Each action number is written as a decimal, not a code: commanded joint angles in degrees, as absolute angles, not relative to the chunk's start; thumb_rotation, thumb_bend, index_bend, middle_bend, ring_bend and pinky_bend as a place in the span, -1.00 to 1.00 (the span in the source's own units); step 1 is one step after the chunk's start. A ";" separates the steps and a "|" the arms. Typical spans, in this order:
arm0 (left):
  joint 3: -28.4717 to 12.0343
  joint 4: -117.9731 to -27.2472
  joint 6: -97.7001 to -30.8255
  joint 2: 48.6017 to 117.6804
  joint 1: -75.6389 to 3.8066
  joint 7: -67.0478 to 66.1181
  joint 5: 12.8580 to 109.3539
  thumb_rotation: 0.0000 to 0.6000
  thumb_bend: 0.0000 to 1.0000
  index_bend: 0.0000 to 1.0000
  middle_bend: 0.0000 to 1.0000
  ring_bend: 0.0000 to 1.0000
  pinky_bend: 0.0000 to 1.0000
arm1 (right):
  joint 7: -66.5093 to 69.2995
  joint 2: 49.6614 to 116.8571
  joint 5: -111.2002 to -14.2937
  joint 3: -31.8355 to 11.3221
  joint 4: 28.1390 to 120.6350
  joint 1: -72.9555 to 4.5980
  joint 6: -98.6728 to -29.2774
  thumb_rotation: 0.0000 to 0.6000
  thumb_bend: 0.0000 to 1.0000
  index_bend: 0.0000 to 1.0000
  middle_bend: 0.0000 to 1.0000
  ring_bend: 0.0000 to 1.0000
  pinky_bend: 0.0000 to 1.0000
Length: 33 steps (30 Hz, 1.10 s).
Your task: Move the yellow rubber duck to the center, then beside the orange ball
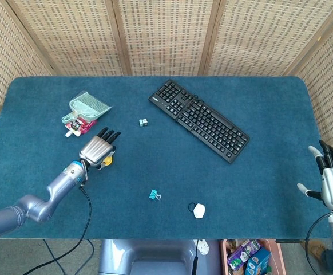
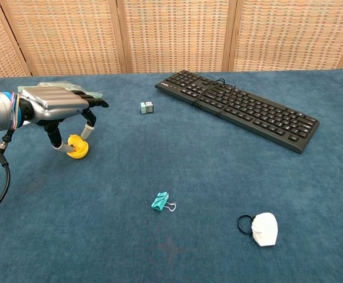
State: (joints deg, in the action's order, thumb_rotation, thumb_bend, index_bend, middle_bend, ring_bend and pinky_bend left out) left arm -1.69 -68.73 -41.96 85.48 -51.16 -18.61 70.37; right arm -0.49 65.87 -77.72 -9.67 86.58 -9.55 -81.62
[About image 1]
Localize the white folded cloth mask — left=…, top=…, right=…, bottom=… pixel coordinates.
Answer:
left=192, top=203, right=206, bottom=219

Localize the woven rattan folding screen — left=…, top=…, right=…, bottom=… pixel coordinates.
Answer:
left=0, top=0, right=333, bottom=148

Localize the white power strip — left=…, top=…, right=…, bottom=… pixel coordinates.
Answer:
left=197, top=239, right=211, bottom=256

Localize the grey robot torso base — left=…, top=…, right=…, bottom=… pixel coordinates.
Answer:
left=97, top=239, right=221, bottom=275

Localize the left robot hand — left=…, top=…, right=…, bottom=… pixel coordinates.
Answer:
left=78, top=127, right=122, bottom=170

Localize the light green plastic dustpan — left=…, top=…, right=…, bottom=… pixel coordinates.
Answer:
left=61, top=91, right=113, bottom=123

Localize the purple snack box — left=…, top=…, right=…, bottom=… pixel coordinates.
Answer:
left=227, top=239, right=262, bottom=272

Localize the pink storage basket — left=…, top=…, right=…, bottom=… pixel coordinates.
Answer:
left=219, top=239, right=287, bottom=275

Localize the red drink pouch white spout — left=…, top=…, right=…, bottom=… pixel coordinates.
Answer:
left=64, top=119, right=85, bottom=139

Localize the black torso cable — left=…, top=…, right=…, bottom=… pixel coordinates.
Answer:
left=191, top=239, right=200, bottom=275

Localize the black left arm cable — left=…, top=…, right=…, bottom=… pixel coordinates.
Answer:
left=23, top=183, right=93, bottom=275

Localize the black computer keyboard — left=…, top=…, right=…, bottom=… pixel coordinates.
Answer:
left=148, top=79, right=250, bottom=164

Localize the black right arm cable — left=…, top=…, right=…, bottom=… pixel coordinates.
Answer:
left=304, top=211, right=332, bottom=275

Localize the magenta foil packet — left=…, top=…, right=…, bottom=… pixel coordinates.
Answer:
left=80, top=119, right=97, bottom=135

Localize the blue snack box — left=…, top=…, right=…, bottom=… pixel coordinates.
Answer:
left=244, top=247, right=272, bottom=275

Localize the blue table cloth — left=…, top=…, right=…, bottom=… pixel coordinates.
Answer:
left=0, top=76, right=332, bottom=241

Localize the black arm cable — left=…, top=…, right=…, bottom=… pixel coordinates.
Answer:
left=23, top=183, right=93, bottom=275
left=304, top=211, right=332, bottom=275

